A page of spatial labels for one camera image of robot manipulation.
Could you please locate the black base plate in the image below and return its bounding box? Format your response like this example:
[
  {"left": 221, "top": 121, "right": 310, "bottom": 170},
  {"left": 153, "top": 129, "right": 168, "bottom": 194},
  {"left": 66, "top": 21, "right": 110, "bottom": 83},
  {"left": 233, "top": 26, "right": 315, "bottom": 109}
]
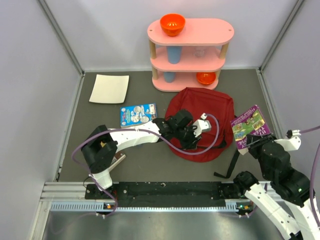
[{"left": 84, "top": 181, "right": 253, "bottom": 207}]

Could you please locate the upper blue cup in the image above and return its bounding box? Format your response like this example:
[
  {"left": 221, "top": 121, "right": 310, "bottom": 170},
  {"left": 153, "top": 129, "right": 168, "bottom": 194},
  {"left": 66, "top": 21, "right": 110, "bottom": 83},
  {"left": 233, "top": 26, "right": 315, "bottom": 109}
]
[{"left": 166, "top": 46, "right": 182, "bottom": 64}]

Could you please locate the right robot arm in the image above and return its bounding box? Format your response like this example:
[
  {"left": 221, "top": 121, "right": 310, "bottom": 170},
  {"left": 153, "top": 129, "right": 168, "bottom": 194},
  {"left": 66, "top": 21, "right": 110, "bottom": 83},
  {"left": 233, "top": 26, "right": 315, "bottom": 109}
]
[{"left": 233, "top": 130, "right": 320, "bottom": 240}]

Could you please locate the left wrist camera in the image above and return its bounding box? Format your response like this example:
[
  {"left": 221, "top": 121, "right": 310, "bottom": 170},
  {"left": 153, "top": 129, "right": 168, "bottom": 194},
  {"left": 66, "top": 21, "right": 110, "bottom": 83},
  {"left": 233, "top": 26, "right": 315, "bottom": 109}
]
[{"left": 192, "top": 113, "right": 212, "bottom": 137}]

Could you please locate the aluminium frame rail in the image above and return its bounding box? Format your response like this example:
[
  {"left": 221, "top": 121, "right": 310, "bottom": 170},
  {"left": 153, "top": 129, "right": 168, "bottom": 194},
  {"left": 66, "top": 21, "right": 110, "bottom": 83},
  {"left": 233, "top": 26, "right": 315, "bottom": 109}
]
[{"left": 40, "top": 182, "right": 86, "bottom": 202}]

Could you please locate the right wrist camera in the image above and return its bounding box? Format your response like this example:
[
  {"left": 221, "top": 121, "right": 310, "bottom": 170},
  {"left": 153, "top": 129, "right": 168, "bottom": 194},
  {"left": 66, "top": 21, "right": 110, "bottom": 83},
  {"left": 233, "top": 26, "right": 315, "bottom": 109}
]
[{"left": 275, "top": 129, "right": 302, "bottom": 152}]

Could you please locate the blue cup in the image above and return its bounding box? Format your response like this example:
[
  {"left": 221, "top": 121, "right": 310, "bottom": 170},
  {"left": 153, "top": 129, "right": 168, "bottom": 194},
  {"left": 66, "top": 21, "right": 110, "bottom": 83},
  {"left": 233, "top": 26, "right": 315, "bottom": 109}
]
[
  {"left": 166, "top": 46, "right": 182, "bottom": 64},
  {"left": 163, "top": 72, "right": 176, "bottom": 83}
]

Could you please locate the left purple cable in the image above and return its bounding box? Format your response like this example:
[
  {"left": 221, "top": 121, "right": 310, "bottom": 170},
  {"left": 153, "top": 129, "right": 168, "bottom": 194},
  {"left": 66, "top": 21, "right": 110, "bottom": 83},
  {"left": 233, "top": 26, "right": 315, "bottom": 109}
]
[{"left": 71, "top": 113, "right": 221, "bottom": 176}]

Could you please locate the grey cable duct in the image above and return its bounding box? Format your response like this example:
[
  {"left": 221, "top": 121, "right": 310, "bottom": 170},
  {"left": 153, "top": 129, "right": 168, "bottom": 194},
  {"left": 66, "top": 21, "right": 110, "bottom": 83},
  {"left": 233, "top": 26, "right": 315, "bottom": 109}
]
[{"left": 49, "top": 199, "right": 253, "bottom": 213}]

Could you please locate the brown cover book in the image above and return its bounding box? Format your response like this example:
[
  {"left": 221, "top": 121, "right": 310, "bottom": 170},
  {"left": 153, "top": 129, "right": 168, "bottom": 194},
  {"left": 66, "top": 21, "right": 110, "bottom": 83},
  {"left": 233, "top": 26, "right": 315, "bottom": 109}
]
[{"left": 109, "top": 151, "right": 126, "bottom": 171}]

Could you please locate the lower blue cup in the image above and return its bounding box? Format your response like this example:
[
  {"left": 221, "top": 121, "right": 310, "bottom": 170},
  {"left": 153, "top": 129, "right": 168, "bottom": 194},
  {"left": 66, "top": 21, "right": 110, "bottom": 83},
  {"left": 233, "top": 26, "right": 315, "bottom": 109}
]
[{"left": 163, "top": 72, "right": 176, "bottom": 83}]

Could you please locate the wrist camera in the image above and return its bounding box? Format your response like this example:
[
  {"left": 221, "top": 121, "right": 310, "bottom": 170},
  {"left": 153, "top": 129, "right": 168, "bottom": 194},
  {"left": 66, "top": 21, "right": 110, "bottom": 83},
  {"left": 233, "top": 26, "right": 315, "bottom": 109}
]
[
  {"left": 275, "top": 129, "right": 302, "bottom": 152},
  {"left": 192, "top": 113, "right": 212, "bottom": 137}
]

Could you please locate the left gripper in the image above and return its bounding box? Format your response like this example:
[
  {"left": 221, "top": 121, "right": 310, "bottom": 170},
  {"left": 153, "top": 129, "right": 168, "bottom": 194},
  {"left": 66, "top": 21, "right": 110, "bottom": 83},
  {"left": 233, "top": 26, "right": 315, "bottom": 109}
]
[{"left": 173, "top": 122, "right": 202, "bottom": 150}]

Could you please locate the red student backpack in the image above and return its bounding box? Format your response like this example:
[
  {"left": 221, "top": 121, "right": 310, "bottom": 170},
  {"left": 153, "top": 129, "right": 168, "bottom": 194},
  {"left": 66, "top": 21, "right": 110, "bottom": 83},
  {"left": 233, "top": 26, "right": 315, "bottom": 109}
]
[{"left": 165, "top": 87, "right": 236, "bottom": 163}]

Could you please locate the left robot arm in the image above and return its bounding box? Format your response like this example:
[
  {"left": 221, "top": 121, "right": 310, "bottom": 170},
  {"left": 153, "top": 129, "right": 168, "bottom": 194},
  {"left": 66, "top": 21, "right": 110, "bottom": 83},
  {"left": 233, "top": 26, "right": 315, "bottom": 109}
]
[{"left": 81, "top": 109, "right": 211, "bottom": 199}]

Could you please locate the purple treehouse book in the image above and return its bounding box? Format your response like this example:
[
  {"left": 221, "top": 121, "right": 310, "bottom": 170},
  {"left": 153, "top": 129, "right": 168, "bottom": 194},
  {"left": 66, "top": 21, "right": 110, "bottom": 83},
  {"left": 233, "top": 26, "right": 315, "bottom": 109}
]
[{"left": 230, "top": 105, "right": 271, "bottom": 155}]

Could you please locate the orange bowl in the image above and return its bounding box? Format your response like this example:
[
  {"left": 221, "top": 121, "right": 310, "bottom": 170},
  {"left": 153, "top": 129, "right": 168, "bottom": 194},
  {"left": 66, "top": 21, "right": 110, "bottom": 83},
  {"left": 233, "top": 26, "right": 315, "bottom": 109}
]
[
  {"left": 196, "top": 72, "right": 216, "bottom": 85},
  {"left": 160, "top": 13, "right": 186, "bottom": 37}
]

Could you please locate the blue illustrated children's book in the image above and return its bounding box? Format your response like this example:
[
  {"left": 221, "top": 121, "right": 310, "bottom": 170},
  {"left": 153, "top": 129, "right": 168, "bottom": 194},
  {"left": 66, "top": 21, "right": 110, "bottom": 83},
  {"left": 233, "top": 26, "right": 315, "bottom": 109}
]
[{"left": 120, "top": 103, "right": 157, "bottom": 128}]

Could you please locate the orange bowl on bottom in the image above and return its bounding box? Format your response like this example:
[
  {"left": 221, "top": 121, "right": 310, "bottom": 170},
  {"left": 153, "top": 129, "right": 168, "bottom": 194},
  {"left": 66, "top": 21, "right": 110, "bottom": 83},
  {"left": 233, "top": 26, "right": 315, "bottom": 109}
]
[{"left": 196, "top": 72, "right": 216, "bottom": 85}]

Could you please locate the pink three-tier shelf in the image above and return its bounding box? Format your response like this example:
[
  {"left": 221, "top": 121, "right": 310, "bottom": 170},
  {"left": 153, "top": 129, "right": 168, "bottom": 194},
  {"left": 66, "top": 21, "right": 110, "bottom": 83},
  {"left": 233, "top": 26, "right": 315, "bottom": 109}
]
[{"left": 147, "top": 18, "right": 235, "bottom": 92}]

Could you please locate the orange bowl on top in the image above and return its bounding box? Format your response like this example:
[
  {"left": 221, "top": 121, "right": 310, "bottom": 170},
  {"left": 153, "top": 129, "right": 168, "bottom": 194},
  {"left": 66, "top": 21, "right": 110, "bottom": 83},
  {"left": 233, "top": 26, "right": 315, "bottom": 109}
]
[{"left": 160, "top": 13, "right": 186, "bottom": 37}]

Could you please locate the clear glass on shelf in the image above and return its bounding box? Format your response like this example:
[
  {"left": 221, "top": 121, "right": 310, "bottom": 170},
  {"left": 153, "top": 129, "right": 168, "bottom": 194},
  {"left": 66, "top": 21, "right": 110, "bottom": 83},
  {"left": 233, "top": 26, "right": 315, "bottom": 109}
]
[{"left": 193, "top": 47, "right": 206, "bottom": 58}]

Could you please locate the white paper sheet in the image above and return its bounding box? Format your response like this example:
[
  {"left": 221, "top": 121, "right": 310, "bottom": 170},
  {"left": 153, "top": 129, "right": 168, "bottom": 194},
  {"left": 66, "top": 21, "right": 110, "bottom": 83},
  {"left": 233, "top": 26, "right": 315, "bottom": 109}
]
[{"left": 89, "top": 74, "right": 130, "bottom": 104}]

